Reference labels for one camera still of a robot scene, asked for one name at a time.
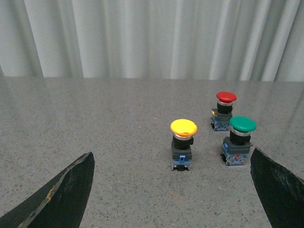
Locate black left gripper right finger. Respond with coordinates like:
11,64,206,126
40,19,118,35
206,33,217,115
250,147,304,228

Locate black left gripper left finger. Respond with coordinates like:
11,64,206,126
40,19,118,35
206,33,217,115
0,152,95,228

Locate yellow mushroom push button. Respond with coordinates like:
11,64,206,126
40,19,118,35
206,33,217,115
170,119,198,171

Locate green mushroom push button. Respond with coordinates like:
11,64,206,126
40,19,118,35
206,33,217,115
220,116,257,166

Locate red mushroom push button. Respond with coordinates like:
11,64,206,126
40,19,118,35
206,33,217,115
211,91,237,131

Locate white pleated curtain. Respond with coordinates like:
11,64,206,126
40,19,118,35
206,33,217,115
0,0,304,82

